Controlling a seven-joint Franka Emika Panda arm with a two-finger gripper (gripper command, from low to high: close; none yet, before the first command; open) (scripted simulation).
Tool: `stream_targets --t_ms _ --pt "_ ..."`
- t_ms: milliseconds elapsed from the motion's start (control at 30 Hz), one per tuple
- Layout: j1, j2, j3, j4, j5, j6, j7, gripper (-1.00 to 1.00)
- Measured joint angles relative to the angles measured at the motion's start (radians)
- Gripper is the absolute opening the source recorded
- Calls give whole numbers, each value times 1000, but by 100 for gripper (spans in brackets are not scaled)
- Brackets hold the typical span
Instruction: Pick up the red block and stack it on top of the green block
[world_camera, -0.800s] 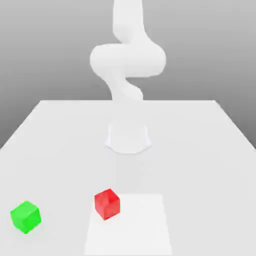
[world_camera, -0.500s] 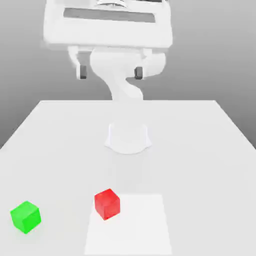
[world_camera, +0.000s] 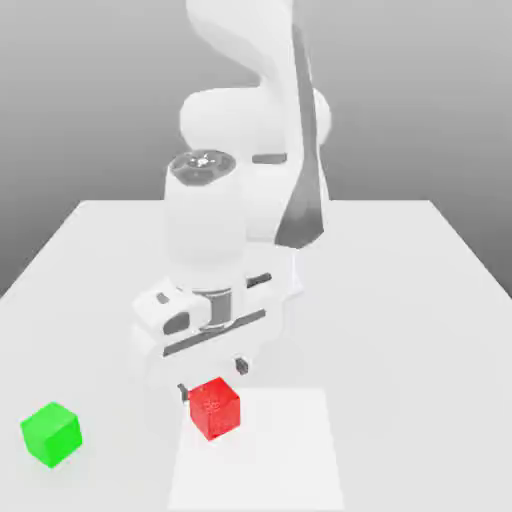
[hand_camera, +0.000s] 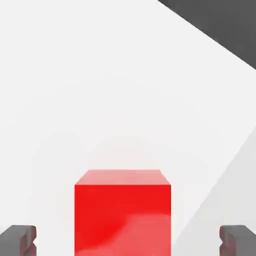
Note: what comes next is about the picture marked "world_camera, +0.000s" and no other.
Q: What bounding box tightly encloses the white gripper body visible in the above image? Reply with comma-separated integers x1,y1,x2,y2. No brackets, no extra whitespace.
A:
141,303,284,389

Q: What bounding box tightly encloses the small red cube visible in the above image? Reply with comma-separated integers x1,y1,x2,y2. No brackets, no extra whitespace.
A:
187,376,242,442

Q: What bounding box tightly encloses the small green cube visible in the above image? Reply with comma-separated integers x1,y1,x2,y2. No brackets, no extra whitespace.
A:
19,401,84,470

